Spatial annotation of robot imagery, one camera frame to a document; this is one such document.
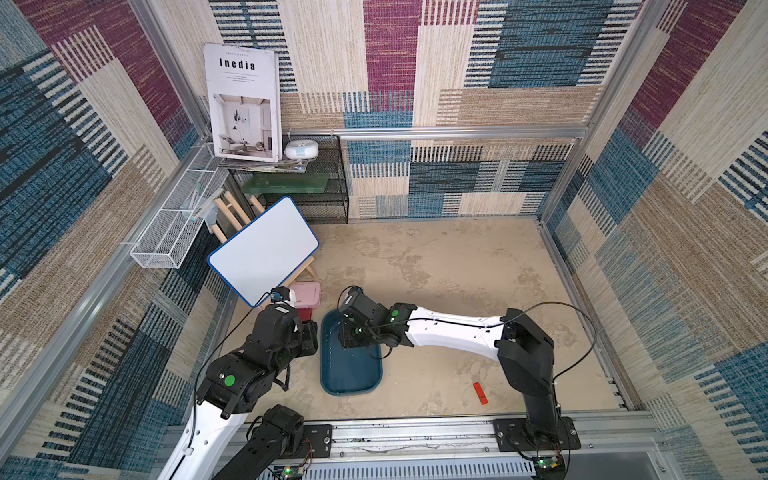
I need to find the wooden easel stand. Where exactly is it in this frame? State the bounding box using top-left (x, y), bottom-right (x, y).
top-left (212, 191), bottom-right (319, 286)

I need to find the green board on shelf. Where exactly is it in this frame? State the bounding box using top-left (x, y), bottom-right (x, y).
top-left (241, 173), bottom-right (329, 195)

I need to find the black wire mesh shelf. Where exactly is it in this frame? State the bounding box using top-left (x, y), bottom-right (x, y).
top-left (227, 135), bottom-right (349, 224)

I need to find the red usb flash drive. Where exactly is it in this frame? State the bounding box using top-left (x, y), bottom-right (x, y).
top-left (473, 382), bottom-right (488, 405)

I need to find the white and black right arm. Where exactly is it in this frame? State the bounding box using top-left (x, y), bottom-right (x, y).
top-left (338, 286), bottom-right (581, 453)

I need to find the white board with blue edge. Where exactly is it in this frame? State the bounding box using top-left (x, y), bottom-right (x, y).
top-left (207, 196), bottom-right (319, 307)

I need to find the pink plastic box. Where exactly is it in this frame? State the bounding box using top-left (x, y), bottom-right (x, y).
top-left (289, 281), bottom-right (322, 309)

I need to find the white wire basket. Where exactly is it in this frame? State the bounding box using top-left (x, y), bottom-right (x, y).
top-left (130, 169), bottom-right (226, 269)

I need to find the teal plastic storage tray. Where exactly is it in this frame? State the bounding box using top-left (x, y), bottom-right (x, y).
top-left (320, 310), bottom-right (383, 396)

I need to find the Inedia magazine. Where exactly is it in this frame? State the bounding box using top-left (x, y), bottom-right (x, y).
top-left (203, 43), bottom-right (283, 163)

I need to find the white round device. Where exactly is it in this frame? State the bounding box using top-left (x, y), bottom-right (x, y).
top-left (284, 139), bottom-right (319, 161)

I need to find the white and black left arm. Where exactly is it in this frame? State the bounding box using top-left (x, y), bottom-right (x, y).
top-left (159, 302), bottom-right (318, 479)

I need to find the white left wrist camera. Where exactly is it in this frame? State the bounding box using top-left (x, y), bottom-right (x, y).
top-left (269, 286), bottom-right (296, 306)

